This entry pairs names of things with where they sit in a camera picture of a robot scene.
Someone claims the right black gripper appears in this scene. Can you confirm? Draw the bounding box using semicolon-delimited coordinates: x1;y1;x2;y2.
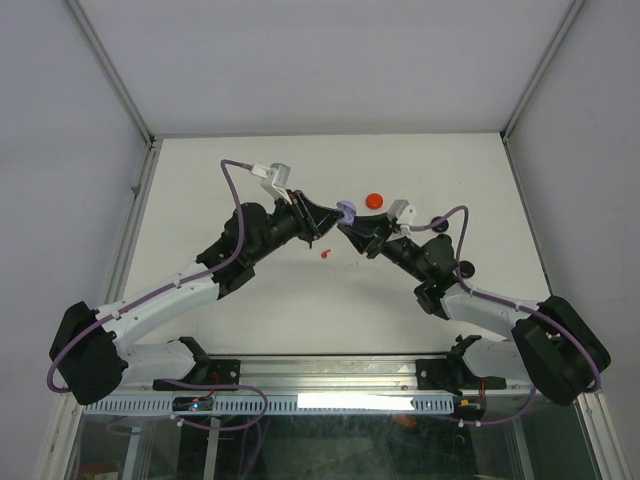
337;211;429;283

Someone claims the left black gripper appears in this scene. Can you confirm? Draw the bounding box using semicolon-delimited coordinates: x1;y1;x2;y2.
248;189;344;265

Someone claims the purple round charging case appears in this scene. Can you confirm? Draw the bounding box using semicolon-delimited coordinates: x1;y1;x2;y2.
336;200;357;226

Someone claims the red round charging case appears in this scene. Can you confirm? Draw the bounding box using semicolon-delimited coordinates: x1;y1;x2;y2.
365;192;384;210

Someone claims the black round charging case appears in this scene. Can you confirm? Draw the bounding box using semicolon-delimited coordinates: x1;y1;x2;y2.
431;216;449;233

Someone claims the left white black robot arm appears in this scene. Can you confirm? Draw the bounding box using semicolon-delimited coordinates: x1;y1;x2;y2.
47;190;344;406

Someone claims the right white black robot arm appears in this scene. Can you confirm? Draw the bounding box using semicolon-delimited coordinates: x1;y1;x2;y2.
338;203;611;406

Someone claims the small electronics board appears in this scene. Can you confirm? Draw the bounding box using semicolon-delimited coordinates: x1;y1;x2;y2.
172;396;216;412

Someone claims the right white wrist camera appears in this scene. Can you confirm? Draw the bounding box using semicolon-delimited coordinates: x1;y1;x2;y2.
386;199;417;236

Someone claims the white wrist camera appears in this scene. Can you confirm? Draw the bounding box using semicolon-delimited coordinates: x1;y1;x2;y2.
386;199;417;236
250;163;291;202

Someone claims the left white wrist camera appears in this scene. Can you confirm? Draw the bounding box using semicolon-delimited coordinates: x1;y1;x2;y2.
250;163;291;202

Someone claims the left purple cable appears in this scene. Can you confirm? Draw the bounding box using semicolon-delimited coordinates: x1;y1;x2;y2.
45;158;256;392

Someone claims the purple cable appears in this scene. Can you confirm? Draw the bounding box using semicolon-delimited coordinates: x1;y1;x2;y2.
45;158;256;392
407;205;601;429

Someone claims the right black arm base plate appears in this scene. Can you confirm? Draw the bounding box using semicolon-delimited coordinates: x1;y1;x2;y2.
415;357;507;395

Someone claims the aluminium mounting rail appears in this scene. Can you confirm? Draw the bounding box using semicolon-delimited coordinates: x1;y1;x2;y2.
114;353;536;396

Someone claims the white slotted cable duct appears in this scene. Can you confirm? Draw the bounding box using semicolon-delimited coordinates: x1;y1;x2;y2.
84;393;454;416

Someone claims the left aluminium frame post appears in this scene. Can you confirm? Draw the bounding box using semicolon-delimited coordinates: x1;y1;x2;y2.
62;0;156;146

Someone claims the aluminium frame post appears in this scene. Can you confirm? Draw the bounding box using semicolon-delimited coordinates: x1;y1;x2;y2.
62;0;156;146
500;0;588;144

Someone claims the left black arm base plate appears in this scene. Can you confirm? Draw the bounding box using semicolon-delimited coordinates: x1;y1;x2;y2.
152;358;241;393

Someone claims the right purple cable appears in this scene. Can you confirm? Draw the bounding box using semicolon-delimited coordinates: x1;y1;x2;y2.
407;205;601;429

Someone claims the right aluminium frame post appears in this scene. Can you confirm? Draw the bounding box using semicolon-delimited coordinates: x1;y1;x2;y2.
500;0;588;144

